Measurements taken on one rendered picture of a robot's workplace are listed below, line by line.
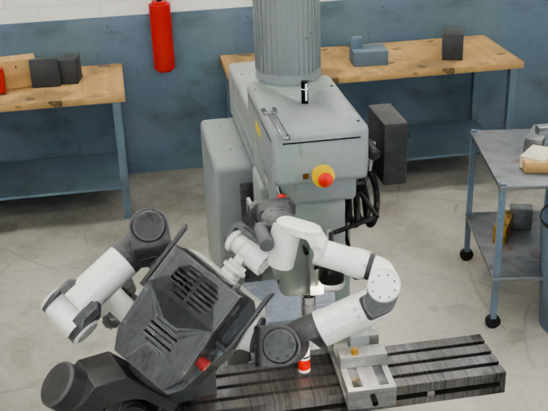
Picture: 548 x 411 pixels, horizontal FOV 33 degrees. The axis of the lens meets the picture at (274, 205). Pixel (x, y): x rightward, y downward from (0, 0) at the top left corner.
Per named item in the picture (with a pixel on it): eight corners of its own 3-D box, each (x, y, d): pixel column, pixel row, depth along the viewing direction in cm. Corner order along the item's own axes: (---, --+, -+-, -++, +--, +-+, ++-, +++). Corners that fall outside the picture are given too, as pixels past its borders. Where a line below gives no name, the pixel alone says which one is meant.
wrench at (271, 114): (294, 139, 236) (294, 136, 236) (279, 141, 236) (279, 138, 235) (275, 109, 258) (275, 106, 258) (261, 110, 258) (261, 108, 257)
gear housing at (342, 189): (358, 200, 265) (358, 167, 260) (272, 209, 261) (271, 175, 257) (331, 156, 295) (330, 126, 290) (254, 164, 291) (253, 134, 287)
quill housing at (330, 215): (348, 293, 281) (348, 196, 267) (280, 301, 278) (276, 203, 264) (333, 263, 298) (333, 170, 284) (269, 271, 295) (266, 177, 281)
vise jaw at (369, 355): (387, 364, 294) (387, 353, 293) (340, 369, 293) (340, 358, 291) (382, 353, 300) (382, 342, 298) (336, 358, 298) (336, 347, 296)
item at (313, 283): (324, 293, 275) (323, 230, 266) (310, 295, 274) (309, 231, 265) (320, 287, 278) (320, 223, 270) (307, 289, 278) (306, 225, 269)
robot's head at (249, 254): (248, 280, 229) (270, 252, 229) (217, 256, 232) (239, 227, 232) (254, 284, 235) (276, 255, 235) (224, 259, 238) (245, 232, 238)
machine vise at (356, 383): (396, 405, 287) (397, 375, 282) (348, 410, 285) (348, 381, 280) (370, 342, 318) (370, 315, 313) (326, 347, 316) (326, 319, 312)
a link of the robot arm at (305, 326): (307, 311, 219) (255, 335, 221) (324, 346, 217) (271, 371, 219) (315, 311, 231) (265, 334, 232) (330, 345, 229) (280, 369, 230)
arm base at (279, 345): (290, 379, 216) (305, 332, 217) (238, 361, 219) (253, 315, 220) (300, 376, 231) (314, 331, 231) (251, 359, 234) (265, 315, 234)
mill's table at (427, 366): (505, 393, 304) (506, 372, 300) (117, 445, 286) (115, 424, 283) (478, 353, 324) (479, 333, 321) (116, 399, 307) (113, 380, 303)
